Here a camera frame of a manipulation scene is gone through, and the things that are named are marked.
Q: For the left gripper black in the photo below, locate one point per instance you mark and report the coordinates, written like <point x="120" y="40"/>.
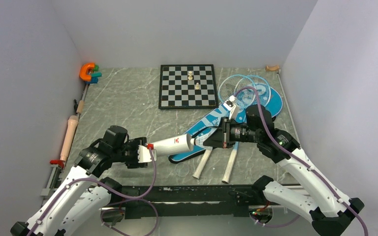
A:
<point x="135" y="142"/>

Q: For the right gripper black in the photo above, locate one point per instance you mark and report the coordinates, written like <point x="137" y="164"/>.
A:
<point x="221" y="137"/>

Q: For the white feather shuttlecock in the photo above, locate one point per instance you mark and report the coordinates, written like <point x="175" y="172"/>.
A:
<point x="198" y="141"/>

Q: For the blue racket bag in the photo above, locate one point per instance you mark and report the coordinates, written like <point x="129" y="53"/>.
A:
<point x="216" y="127"/>

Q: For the white shuttlecock tube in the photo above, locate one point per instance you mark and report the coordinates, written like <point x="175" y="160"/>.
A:
<point x="174" y="145"/>

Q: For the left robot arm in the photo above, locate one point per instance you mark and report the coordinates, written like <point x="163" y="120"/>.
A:
<point x="82" y="192"/>

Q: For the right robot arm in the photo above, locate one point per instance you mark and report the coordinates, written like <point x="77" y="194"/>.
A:
<point x="328" y="209"/>

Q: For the black white chessboard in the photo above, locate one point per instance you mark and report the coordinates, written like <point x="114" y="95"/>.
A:
<point x="177" y="92"/>

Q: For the teal green toy blocks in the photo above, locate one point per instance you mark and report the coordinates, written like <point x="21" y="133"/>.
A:
<point x="95" y="74"/>

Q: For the orange C-shaped toy block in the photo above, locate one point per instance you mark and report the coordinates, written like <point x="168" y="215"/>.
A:
<point x="86" y="71"/>

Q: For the small wooden arch block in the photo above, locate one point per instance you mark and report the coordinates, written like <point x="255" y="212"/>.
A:
<point x="272" y="68"/>

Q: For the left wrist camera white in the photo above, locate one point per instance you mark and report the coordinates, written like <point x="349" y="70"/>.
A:
<point x="146" y="155"/>

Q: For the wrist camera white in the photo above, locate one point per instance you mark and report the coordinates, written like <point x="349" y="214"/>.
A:
<point x="146" y="155"/>
<point x="232" y="106"/>

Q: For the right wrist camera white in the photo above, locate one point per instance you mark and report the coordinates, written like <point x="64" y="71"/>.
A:
<point x="232" y="106"/>

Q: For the beige cylinder handle tool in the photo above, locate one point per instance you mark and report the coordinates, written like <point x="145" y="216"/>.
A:
<point x="72" y="124"/>

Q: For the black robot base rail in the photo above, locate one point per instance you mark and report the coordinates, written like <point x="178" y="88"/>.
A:
<point x="189" y="200"/>

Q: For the aluminium frame rail left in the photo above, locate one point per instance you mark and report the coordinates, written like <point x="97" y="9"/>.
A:
<point x="53" y="180"/>

